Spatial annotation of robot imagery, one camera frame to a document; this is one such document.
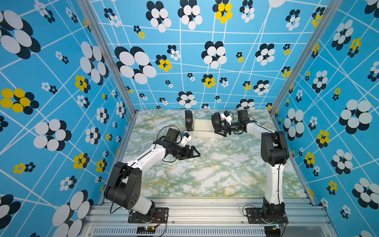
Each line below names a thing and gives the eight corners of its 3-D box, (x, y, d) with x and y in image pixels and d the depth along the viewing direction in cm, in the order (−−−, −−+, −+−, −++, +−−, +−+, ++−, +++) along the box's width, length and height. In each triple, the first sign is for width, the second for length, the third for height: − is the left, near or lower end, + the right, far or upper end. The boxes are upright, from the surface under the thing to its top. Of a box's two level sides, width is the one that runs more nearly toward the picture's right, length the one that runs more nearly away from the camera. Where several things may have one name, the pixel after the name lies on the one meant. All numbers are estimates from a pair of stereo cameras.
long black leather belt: (185, 136, 107) (184, 121, 94) (185, 124, 114) (184, 109, 101) (192, 136, 107) (192, 121, 94) (192, 124, 114) (192, 109, 101)
